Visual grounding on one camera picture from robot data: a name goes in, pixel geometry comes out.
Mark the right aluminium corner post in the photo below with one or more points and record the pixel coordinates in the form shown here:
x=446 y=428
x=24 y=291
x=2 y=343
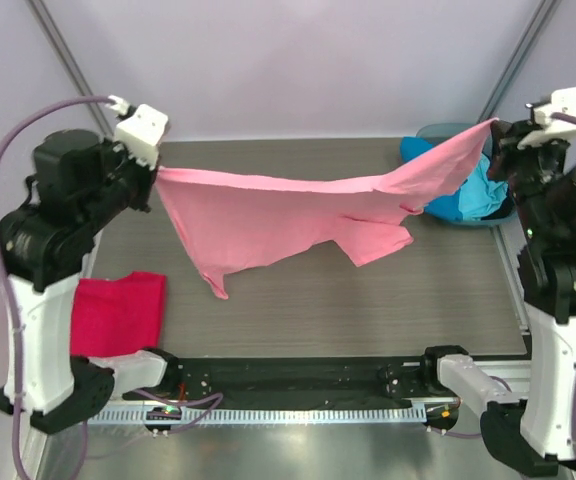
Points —
x=528 y=39

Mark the teal plastic basket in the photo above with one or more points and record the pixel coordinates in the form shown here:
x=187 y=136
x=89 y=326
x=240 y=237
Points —
x=438 y=133

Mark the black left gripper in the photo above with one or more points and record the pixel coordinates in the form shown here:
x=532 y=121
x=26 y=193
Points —
x=141 y=181

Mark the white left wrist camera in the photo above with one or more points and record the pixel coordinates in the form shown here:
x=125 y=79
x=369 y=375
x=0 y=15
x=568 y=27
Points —
x=140 y=129

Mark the cyan t shirt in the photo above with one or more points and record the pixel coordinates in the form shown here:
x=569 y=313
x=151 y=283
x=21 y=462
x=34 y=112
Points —
x=480 y=196

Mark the magenta folded t shirt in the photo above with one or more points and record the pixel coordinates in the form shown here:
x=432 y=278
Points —
x=118 y=317

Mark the slotted white cable duct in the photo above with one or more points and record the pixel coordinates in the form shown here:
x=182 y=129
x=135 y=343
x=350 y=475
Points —
x=147 y=414

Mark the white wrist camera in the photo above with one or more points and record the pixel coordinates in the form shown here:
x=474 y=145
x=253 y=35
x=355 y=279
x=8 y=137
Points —
x=551 y=118
x=140 y=129

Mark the light pink t shirt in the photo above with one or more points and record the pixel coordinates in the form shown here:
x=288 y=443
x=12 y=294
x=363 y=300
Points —
x=229 y=223

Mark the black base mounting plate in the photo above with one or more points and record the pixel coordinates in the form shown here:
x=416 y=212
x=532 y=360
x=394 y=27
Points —
x=315 y=383

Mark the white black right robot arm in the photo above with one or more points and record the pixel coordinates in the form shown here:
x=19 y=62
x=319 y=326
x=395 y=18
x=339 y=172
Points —
x=535 y=433

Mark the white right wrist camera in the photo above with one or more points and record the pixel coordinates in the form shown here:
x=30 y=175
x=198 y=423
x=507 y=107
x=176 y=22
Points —
x=551 y=118

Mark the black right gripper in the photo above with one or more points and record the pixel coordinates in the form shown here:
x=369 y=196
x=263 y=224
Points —
x=509 y=151

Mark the left aluminium corner post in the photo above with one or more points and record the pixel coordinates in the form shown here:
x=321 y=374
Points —
x=56 y=40

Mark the black t shirt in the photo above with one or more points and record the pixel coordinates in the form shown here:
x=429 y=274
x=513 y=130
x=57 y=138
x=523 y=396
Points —
x=504 y=211

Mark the aluminium corner post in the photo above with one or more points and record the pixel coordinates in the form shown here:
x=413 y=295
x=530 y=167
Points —
x=528 y=39
x=56 y=40

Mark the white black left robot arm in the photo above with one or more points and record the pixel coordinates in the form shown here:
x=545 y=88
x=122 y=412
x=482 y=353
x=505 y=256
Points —
x=42 y=263

